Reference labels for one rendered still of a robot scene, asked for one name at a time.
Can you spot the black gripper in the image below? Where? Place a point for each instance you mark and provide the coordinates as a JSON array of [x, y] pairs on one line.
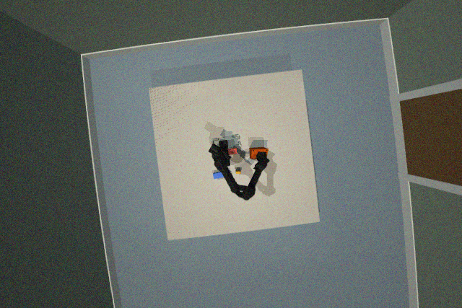
[[224, 146]]

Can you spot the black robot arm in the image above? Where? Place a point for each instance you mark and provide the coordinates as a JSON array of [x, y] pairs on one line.
[[220, 163]]

